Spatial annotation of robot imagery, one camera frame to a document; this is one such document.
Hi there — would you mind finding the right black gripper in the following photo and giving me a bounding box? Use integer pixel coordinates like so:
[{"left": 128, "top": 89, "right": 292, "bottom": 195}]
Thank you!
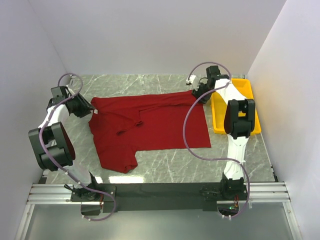
[{"left": 190, "top": 82, "right": 214, "bottom": 105}]

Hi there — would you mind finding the red t shirt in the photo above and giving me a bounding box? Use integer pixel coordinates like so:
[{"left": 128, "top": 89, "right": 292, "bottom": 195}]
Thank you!
[{"left": 88, "top": 90, "right": 211, "bottom": 174}]

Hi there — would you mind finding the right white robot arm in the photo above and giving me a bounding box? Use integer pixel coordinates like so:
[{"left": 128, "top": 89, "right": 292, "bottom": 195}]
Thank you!
[{"left": 192, "top": 65, "right": 256, "bottom": 200}]

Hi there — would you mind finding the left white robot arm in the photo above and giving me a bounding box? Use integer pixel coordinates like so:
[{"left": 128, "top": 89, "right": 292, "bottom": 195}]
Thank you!
[{"left": 28, "top": 86, "right": 101, "bottom": 202}]

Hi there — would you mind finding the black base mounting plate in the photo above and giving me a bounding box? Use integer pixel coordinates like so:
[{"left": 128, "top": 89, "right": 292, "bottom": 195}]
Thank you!
[{"left": 65, "top": 181, "right": 249, "bottom": 216}]

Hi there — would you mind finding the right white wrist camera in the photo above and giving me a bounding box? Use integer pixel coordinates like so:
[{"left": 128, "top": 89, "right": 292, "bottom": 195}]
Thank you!
[{"left": 185, "top": 75, "right": 199, "bottom": 89}]

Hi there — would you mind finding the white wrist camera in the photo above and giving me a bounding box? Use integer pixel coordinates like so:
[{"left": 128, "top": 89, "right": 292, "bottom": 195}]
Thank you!
[
  {"left": 67, "top": 75, "right": 76, "bottom": 86},
  {"left": 185, "top": 75, "right": 199, "bottom": 89}
]

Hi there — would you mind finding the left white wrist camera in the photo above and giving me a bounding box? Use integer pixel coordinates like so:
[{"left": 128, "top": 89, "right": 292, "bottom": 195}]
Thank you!
[{"left": 67, "top": 75, "right": 76, "bottom": 86}]

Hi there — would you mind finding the aluminium frame rail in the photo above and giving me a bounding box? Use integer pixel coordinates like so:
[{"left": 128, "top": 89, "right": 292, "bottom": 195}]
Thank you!
[{"left": 26, "top": 182, "right": 291, "bottom": 205}]

